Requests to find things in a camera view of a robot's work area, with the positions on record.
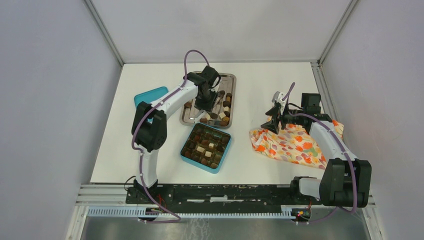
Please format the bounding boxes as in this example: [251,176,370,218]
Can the metal serving tongs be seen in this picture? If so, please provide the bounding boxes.
[193,110,209,123]

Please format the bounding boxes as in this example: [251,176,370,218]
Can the teal chocolate box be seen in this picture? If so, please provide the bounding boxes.
[180,123,233,174]

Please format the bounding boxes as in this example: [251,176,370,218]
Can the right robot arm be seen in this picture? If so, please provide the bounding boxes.
[261,91,372,208]

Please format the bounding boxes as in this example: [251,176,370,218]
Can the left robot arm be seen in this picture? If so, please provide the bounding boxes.
[131,65,221,204]

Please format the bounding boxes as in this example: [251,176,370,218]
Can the silver metal tray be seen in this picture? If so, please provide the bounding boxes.
[180,73,237,129]

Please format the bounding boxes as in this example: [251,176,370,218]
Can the pile of assorted chocolates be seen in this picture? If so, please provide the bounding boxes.
[179,90,231,128]

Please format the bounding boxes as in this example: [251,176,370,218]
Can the floral cloth bag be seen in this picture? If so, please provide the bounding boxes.
[249,124,327,170]

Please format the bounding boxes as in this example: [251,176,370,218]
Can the teal box lid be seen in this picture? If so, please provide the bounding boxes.
[133,86,169,108]

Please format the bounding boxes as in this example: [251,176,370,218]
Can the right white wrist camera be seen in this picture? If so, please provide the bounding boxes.
[272,91,288,106]

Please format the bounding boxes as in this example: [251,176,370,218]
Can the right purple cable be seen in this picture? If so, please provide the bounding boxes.
[284,82,358,226]

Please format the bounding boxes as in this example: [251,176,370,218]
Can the white slotted cable duct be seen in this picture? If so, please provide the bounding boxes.
[86,205,296,220]

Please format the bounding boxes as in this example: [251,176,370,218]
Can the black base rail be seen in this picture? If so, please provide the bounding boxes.
[125,183,321,214]

